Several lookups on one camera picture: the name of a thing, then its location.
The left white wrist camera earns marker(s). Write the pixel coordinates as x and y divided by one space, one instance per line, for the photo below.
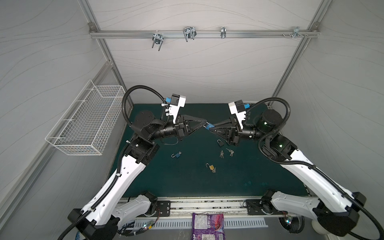
175 102

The white cable duct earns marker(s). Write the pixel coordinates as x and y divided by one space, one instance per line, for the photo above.
174 224

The metal hook clamp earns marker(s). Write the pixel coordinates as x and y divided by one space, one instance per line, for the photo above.
189 33
157 39
296 34

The green table mat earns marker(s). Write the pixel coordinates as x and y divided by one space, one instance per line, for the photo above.
246 173

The metal hook clamp right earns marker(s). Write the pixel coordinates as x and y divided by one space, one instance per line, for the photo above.
296 34

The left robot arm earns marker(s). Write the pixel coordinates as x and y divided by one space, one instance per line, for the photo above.
101 218

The small blue padlock left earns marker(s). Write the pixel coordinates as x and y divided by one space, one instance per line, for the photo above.
177 155

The purple snack bag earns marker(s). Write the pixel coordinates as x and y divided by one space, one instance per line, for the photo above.
208 227

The aluminium top rail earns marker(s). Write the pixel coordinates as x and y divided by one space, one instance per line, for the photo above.
201 34

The black padlock with keys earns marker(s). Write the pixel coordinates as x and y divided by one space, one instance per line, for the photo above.
220 143

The blue padlock with keys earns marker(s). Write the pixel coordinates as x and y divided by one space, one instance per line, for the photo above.
208 126

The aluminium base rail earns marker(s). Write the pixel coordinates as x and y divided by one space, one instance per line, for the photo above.
232 207

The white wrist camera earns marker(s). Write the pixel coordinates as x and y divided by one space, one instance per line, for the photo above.
239 108
175 102

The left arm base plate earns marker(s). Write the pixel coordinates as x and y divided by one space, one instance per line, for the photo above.
163 208

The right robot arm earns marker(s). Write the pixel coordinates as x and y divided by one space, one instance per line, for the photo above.
335 208

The metal hook clamp middle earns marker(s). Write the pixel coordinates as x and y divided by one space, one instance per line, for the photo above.
189 33

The metal ring clamp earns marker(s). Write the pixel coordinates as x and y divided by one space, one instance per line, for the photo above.
223 32

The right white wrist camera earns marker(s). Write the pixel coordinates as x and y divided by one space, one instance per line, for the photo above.
239 108

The black cooling fan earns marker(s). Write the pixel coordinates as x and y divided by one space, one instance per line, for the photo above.
294 225

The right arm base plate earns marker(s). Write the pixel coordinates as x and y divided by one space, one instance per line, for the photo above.
258 207

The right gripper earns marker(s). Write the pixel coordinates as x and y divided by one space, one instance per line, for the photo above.
234 133

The gold padlock with key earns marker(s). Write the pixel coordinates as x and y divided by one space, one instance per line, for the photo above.
211 168

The metal hook clamp left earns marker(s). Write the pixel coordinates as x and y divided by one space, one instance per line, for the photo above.
157 39

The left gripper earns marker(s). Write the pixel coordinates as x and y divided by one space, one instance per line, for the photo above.
182 129

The white wire basket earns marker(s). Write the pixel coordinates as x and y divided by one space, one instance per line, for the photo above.
85 127

